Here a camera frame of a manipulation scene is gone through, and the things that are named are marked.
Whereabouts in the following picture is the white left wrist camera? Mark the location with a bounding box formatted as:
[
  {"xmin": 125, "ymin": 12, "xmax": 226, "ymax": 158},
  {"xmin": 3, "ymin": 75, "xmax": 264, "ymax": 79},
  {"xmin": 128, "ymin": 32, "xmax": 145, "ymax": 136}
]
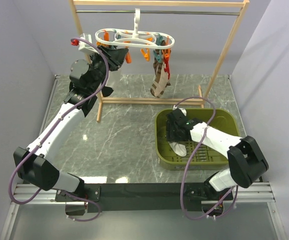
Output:
[{"xmin": 71, "ymin": 33, "xmax": 97, "ymax": 55}]

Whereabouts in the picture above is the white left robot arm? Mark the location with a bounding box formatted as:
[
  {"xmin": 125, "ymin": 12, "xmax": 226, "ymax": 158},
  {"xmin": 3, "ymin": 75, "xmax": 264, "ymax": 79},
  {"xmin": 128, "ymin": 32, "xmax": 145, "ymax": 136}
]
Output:
[{"xmin": 13, "ymin": 46, "xmax": 129, "ymax": 201}]

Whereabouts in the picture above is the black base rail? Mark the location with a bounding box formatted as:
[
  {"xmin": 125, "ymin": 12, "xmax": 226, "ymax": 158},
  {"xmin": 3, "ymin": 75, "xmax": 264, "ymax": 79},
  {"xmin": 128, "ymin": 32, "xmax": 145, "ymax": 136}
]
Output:
[{"xmin": 54, "ymin": 182, "xmax": 235, "ymax": 217}]

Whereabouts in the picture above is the white plastic clip hanger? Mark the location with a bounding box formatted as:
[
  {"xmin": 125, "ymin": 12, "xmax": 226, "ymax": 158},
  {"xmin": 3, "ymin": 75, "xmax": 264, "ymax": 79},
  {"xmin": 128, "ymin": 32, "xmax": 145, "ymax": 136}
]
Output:
[{"xmin": 94, "ymin": 8, "xmax": 175, "ymax": 50}]

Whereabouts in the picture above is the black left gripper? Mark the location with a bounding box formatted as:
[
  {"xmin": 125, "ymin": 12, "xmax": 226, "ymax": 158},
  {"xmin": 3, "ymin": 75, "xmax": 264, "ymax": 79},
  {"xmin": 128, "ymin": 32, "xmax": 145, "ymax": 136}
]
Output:
[{"xmin": 89, "ymin": 44, "xmax": 129, "ymax": 93}]

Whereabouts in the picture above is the brown striped sock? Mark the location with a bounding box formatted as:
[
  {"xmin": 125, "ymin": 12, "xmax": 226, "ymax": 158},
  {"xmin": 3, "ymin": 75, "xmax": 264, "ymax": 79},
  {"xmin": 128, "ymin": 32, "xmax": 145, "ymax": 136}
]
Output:
[{"xmin": 153, "ymin": 59, "xmax": 164, "ymax": 79}]

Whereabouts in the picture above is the red and beige sock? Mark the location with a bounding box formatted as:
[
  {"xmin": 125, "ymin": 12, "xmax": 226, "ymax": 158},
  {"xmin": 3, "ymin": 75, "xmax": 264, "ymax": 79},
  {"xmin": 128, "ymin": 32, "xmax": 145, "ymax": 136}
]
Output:
[{"xmin": 150, "ymin": 64, "xmax": 171, "ymax": 98}]

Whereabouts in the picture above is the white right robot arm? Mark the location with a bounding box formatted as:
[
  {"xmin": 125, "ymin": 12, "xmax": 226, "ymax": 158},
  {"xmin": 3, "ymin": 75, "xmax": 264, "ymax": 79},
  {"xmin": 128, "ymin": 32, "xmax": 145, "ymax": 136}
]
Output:
[{"xmin": 166, "ymin": 107, "xmax": 269, "ymax": 200}]

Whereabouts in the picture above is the olive green plastic basket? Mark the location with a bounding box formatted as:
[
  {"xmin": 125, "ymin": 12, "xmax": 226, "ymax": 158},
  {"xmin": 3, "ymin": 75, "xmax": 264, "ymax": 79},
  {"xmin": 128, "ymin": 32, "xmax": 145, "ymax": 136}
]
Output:
[{"xmin": 154, "ymin": 107, "xmax": 241, "ymax": 171}]

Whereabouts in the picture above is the wooden drying rack frame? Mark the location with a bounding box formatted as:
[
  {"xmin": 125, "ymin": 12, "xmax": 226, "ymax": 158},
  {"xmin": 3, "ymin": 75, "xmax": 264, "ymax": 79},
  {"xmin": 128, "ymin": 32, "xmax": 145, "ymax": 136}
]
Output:
[{"xmin": 69, "ymin": 0, "xmax": 250, "ymax": 121}]

